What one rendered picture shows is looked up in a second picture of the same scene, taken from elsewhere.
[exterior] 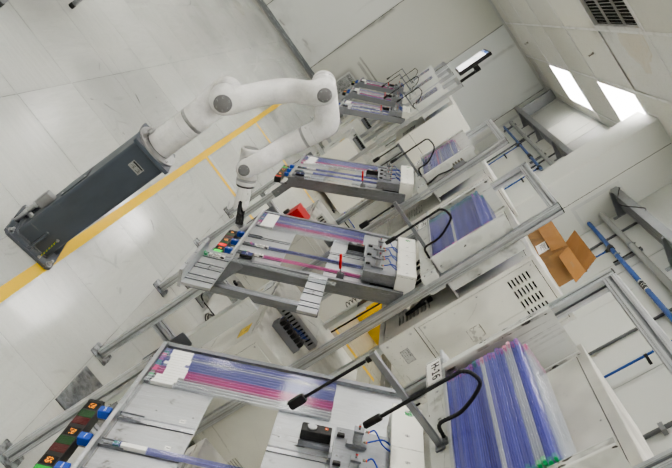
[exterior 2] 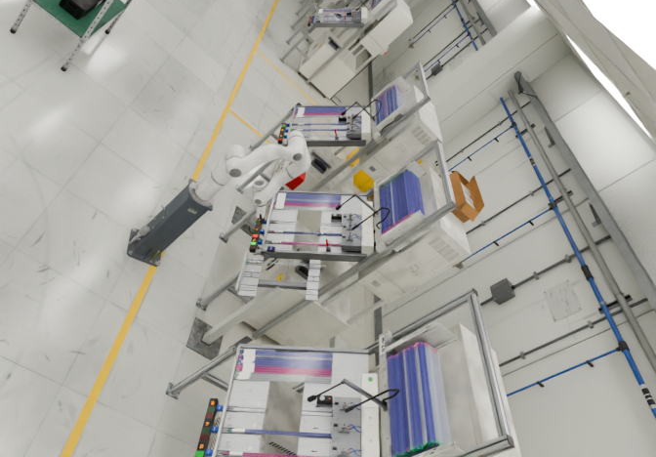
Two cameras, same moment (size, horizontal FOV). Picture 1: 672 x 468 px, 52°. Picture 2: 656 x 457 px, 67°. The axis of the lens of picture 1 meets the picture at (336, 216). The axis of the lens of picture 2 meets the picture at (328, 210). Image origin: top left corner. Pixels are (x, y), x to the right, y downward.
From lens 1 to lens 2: 1.26 m
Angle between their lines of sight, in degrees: 21
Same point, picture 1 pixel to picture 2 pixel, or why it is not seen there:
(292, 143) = (284, 179)
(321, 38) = not seen: outside the picture
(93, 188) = (171, 225)
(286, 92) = (273, 155)
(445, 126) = (394, 23)
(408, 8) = not seen: outside the picture
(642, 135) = (536, 31)
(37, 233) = (145, 250)
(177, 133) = (212, 188)
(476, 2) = not seen: outside the picture
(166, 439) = (252, 419)
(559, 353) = (445, 338)
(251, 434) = (295, 327)
